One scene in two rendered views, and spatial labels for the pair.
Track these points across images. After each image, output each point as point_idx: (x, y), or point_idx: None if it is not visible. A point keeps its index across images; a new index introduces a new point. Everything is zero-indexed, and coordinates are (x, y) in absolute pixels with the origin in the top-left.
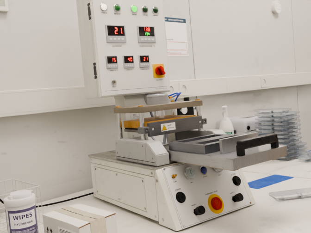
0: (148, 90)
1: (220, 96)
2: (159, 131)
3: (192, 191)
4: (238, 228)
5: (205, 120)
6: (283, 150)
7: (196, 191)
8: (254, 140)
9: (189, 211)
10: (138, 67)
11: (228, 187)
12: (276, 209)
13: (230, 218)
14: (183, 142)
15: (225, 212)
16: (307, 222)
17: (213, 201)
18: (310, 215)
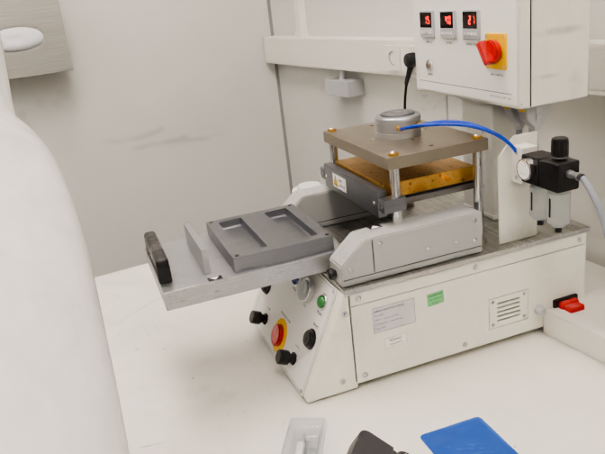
0: (476, 95)
1: None
2: (332, 184)
3: (276, 291)
4: (215, 365)
5: (382, 204)
6: (163, 297)
7: (279, 296)
8: (147, 244)
9: (263, 310)
10: (462, 39)
11: (300, 335)
12: (255, 421)
13: (259, 364)
14: (264, 211)
15: None
16: (166, 432)
17: (274, 327)
18: (191, 449)
